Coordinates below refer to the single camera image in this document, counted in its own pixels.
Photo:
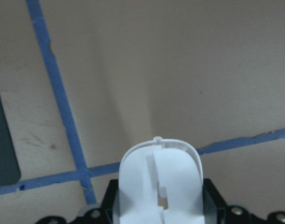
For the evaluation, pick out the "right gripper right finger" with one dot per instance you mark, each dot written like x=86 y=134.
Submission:
x=214 y=205

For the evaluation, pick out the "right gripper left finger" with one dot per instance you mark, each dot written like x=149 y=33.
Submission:
x=110 y=203

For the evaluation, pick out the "white computer mouse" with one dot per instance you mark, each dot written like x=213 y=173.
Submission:
x=160 y=182

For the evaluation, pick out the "black mousepad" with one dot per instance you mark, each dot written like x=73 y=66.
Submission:
x=9 y=169

